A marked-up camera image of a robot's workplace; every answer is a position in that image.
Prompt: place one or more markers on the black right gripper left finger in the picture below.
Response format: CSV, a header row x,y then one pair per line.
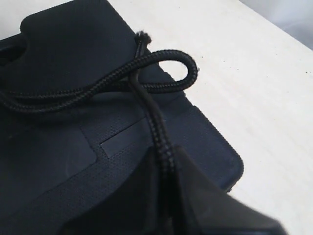
x,y
133,209

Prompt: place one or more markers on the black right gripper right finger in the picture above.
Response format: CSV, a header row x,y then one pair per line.
x,y
202,208

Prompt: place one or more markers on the black plastic carry case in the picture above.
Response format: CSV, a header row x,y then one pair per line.
x,y
56,166

